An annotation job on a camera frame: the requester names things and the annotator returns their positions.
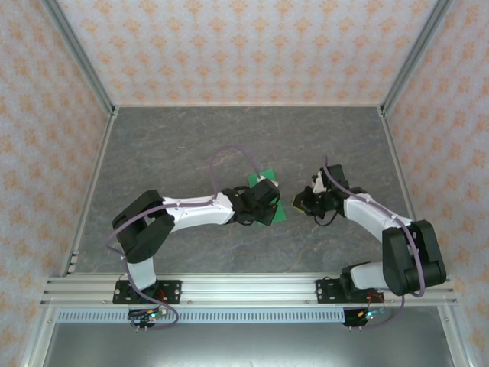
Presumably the green paper sheet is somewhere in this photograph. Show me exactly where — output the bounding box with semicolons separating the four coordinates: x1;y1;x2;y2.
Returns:
247;167;287;227

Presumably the grey metal shelf sheet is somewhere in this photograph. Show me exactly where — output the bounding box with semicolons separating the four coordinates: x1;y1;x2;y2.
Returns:
41;323;455;367

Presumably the thin black right gripper cable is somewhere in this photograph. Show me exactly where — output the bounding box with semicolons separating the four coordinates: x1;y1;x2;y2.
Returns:
313;212;338;228

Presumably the aluminium table side rail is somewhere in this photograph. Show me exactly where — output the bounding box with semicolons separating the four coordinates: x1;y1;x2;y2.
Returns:
59;109;119;278
377;106;435;276

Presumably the aluminium mounting rail beam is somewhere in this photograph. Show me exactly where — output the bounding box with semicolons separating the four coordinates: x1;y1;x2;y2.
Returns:
40;273;458;308

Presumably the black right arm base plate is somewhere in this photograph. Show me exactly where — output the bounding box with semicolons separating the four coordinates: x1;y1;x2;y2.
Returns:
316;278;385;305

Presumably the grey slotted cable duct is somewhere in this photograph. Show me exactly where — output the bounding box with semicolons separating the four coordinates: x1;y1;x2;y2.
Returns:
56;308;440;324

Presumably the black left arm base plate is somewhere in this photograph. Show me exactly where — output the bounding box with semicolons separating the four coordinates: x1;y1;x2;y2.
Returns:
112;280;183;306

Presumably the aluminium frame post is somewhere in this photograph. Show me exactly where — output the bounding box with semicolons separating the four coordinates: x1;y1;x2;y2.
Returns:
40;0;118;115
377;0;455;115

